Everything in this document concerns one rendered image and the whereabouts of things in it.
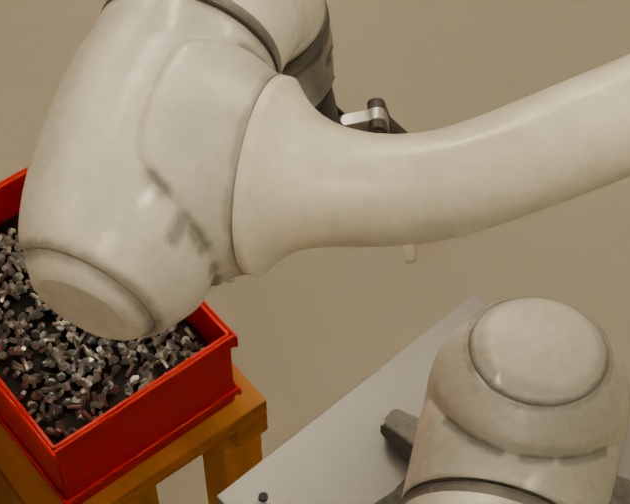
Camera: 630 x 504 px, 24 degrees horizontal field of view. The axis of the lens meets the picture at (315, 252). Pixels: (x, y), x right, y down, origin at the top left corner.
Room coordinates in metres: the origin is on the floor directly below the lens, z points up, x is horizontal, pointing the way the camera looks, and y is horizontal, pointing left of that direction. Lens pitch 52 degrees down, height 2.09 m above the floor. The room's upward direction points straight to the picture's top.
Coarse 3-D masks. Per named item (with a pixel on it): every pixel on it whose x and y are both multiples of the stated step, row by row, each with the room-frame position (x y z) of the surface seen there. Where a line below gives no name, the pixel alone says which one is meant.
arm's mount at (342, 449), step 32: (448, 320) 0.81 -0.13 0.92; (416, 352) 0.78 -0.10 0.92; (384, 384) 0.74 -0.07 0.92; (416, 384) 0.74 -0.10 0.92; (320, 416) 0.71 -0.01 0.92; (352, 416) 0.71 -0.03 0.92; (384, 416) 0.71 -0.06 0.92; (416, 416) 0.71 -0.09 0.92; (288, 448) 0.67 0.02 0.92; (320, 448) 0.67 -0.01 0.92; (352, 448) 0.67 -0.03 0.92; (384, 448) 0.67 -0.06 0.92; (256, 480) 0.64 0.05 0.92; (288, 480) 0.64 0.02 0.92; (320, 480) 0.64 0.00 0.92; (352, 480) 0.64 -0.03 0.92; (384, 480) 0.64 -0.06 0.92
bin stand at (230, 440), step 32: (224, 416) 0.78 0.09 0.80; (256, 416) 0.79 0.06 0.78; (0, 448) 0.74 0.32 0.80; (192, 448) 0.74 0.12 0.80; (224, 448) 0.77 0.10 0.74; (256, 448) 0.79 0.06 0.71; (0, 480) 0.72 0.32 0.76; (32, 480) 0.70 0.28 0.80; (128, 480) 0.70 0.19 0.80; (160, 480) 0.71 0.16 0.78; (224, 480) 0.77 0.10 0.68
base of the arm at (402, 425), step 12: (396, 420) 0.68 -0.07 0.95; (408, 420) 0.68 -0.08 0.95; (384, 432) 0.68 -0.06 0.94; (396, 432) 0.67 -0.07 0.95; (408, 432) 0.67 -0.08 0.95; (396, 444) 0.67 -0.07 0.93; (408, 444) 0.66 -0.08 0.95; (408, 456) 0.66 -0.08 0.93; (624, 480) 0.63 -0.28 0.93; (396, 492) 0.62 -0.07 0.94; (612, 492) 0.62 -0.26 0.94; (624, 492) 0.62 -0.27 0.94
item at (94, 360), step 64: (0, 192) 0.98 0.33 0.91; (0, 256) 0.92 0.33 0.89; (0, 320) 0.85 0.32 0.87; (64, 320) 0.84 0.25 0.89; (192, 320) 0.84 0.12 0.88; (0, 384) 0.74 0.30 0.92; (64, 384) 0.76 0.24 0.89; (128, 384) 0.76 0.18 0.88; (192, 384) 0.77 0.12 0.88; (64, 448) 0.67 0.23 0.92; (128, 448) 0.71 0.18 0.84
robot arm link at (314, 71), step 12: (324, 24) 0.63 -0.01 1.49; (324, 36) 0.63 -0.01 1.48; (312, 48) 0.61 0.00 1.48; (324, 48) 0.63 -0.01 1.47; (300, 60) 0.61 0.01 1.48; (312, 60) 0.61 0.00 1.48; (324, 60) 0.62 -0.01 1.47; (288, 72) 0.60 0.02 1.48; (300, 72) 0.61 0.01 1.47; (312, 72) 0.61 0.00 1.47; (324, 72) 0.62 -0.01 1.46; (300, 84) 0.61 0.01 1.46; (312, 84) 0.61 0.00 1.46; (324, 84) 0.62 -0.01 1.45; (312, 96) 0.61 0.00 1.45; (324, 96) 0.62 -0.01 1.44
